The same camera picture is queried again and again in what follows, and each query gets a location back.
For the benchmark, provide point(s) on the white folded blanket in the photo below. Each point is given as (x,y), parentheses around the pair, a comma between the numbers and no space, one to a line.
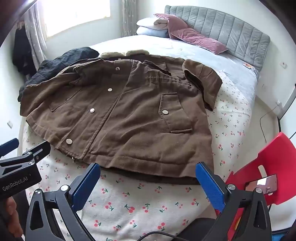
(150,23)

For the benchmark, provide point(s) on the black quilted duvet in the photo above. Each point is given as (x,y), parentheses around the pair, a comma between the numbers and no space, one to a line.
(53,62)

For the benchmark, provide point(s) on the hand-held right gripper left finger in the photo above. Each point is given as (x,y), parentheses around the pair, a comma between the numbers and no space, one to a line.
(86,185)

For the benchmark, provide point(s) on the white wall socket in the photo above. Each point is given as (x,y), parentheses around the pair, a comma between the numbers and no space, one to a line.
(283,64)
(9,124)

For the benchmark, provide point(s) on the cherry print blanket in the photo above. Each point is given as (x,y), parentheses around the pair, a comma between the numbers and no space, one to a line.
(129,208)

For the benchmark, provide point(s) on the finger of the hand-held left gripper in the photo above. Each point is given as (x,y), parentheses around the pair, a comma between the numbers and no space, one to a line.
(39,150)
(9,147)

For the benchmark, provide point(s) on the window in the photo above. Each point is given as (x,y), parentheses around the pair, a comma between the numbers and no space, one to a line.
(81,14)

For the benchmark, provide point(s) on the brown jacket with fur collar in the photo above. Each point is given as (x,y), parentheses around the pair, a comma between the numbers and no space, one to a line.
(129,111)

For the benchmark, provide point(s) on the dark hanging clothes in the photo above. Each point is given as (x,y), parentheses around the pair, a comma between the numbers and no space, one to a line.
(22,51)

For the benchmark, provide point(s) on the patterned grey curtain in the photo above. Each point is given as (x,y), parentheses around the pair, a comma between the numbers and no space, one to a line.
(129,18)
(34,34)

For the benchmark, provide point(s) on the bed with grey sheet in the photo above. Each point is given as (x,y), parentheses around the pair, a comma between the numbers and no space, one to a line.
(161,46)

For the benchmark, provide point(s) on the small orange card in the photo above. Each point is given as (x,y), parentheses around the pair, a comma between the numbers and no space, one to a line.
(248,66)

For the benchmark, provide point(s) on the person's left hand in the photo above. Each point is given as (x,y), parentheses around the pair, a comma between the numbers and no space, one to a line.
(12,214)

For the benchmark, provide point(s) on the grey padded headboard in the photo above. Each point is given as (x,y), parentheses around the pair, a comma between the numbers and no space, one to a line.
(231,30)

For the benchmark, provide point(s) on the smartphone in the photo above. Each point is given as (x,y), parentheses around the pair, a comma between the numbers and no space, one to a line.
(263,183)

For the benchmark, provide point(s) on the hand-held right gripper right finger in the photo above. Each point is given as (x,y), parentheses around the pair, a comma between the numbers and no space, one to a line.
(209,185)

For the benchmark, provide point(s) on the red plastic chair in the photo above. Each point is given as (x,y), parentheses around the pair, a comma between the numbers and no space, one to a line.
(272,155)

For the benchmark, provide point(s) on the light blue pillow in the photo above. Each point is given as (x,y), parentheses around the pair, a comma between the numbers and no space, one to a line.
(150,33)

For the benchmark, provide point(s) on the square pink velvet pillow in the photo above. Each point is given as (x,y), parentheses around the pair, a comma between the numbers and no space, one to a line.
(172,23)

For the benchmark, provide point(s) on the long pink velvet pillow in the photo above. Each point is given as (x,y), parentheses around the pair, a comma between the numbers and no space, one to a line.
(198,39)

